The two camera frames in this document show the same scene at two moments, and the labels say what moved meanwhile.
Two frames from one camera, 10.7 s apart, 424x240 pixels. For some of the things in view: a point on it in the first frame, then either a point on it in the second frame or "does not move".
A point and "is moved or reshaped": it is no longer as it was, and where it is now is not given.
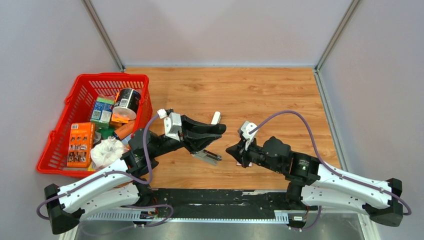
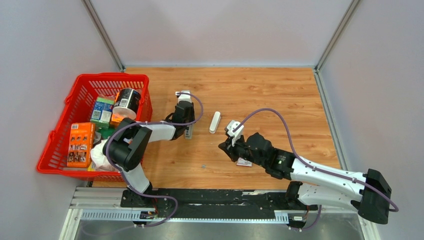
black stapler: (208, 157) is moved or reshaped
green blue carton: (102, 111) does not move
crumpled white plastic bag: (107, 151) does not move
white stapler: (216, 118) does not move
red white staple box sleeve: (238, 163) does not move
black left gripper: (195, 134) → (193, 118)
